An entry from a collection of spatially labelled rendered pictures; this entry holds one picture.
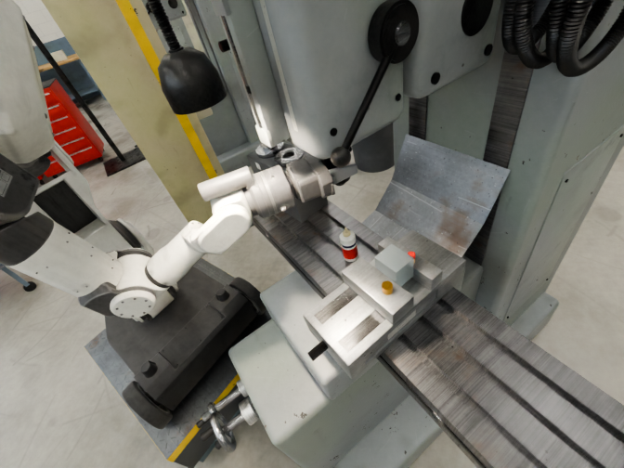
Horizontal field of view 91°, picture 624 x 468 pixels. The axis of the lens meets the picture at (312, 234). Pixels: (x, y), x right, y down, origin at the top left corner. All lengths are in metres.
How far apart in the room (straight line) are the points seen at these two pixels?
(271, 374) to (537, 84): 0.91
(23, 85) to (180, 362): 0.94
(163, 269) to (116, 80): 1.65
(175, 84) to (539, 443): 0.73
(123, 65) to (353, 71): 1.83
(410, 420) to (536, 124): 1.08
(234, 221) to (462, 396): 0.53
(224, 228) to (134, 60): 1.72
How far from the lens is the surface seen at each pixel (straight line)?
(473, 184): 0.90
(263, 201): 0.57
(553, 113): 0.78
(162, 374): 1.28
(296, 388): 0.92
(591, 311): 2.06
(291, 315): 0.87
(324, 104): 0.45
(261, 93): 0.49
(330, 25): 0.45
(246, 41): 0.48
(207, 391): 1.41
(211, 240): 0.59
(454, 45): 0.60
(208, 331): 1.29
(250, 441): 1.72
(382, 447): 1.39
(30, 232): 0.62
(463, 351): 0.72
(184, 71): 0.42
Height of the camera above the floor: 1.57
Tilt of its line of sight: 43 degrees down
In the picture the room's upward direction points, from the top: 17 degrees counter-clockwise
